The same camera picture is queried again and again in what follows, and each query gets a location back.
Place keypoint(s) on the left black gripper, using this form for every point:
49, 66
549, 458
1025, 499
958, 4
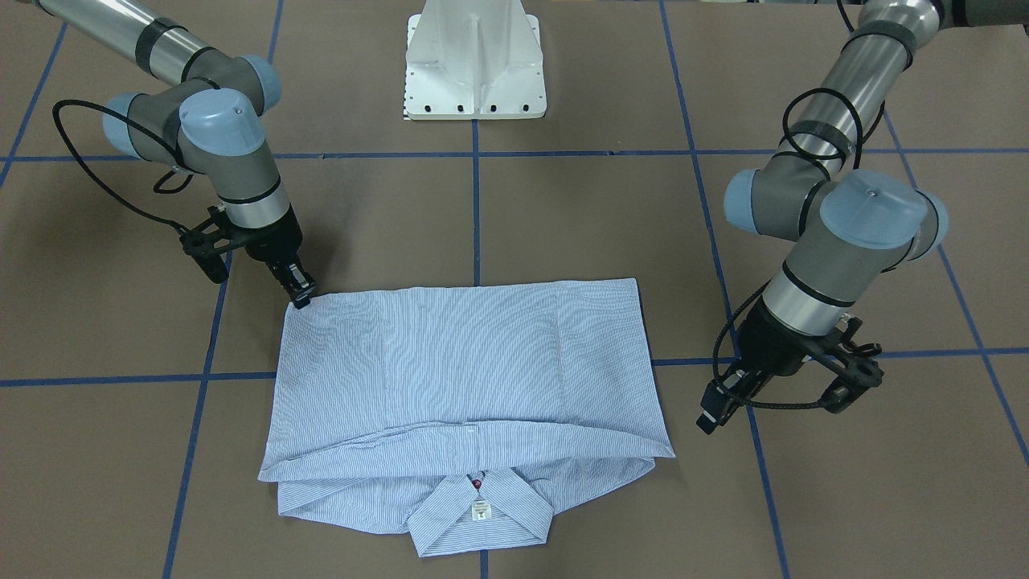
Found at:
764, 349

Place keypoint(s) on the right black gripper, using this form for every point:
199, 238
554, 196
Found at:
276, 242

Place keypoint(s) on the light blue striped shirt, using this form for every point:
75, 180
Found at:
464, 417

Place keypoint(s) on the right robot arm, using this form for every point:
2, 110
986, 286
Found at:
207, 122

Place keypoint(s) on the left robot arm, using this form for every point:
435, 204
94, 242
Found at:
847, 224

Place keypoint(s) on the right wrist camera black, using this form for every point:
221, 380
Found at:
209, 242

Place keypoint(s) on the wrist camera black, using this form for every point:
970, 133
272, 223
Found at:
209, 242
855, 367

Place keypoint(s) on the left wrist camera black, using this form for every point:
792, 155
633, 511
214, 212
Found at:
855, 367

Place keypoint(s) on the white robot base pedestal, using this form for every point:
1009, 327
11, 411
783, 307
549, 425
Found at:
474, 60

